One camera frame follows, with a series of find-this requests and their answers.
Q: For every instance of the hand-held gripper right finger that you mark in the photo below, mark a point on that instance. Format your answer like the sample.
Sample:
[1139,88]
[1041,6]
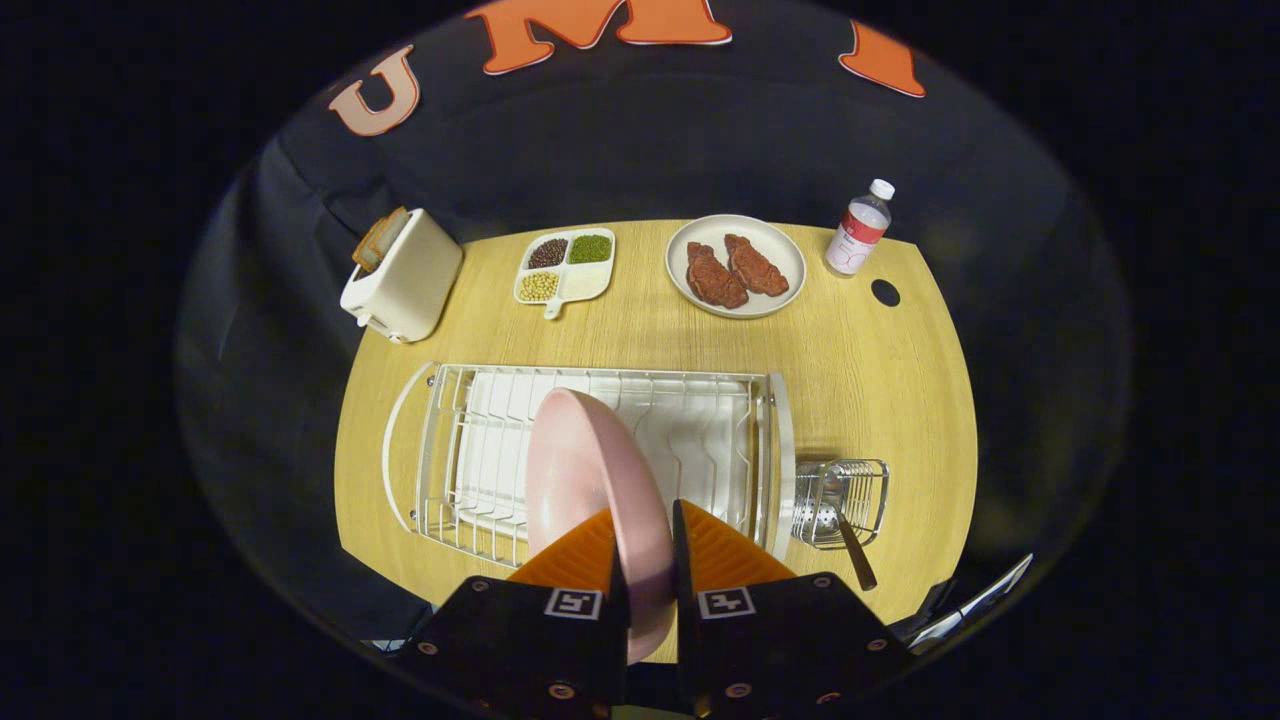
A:
[780,650]

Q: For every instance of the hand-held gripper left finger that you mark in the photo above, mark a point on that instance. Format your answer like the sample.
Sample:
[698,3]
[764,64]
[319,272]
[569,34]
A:
[520,650]

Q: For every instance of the pink plate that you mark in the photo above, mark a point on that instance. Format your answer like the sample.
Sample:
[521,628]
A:
[590,470]

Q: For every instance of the white plate with meat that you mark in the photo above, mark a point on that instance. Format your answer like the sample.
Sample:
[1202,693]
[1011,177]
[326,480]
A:
[775,240]

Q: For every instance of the pile of yellow beans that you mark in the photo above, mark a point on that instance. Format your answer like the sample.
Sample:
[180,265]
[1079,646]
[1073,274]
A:
[538,286]

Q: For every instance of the black desk grommet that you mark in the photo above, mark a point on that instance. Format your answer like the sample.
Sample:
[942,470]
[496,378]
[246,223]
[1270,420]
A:
[885,292]

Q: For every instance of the white divided tray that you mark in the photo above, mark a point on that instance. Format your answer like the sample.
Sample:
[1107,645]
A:
[590,283]

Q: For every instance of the brown meat piece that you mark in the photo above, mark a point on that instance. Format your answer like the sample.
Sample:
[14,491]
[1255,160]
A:
[755,268]
[715,280]

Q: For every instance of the white toaster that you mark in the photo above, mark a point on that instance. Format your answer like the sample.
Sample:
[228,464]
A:
[410,280]

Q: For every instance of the pile of dark beans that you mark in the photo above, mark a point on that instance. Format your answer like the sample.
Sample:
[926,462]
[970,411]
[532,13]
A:
[547,253]

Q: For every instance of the pile of green beans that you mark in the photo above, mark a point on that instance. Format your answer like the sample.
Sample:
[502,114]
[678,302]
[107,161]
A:
[590,249]

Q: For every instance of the clear bottle with red label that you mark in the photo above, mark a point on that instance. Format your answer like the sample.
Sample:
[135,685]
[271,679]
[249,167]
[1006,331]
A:
[855,240]

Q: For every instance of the toast slice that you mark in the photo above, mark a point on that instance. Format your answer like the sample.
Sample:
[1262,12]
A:
[395,225]
[368,250]

